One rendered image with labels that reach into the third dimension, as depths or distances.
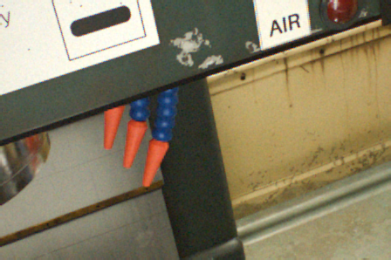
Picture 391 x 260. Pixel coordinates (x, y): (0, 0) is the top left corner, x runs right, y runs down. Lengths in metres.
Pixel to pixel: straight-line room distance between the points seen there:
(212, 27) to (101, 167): 0.79
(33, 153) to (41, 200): 0.60
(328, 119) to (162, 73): 1.42
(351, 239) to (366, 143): 0.25
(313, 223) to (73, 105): 1.49
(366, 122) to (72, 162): 0.91
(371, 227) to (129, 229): 0.74
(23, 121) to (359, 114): 1.50
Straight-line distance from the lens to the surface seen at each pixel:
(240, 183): 1.80
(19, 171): 0.59
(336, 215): 1.88
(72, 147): 1.16
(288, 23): 0.43
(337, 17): 0.44
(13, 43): 0.39
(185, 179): 1.29
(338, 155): 1.89
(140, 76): 0.41
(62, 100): 0.40
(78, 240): 1.26
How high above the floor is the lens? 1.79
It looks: 31 degrees down
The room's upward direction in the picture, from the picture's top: 10 degrees counter-clockwise
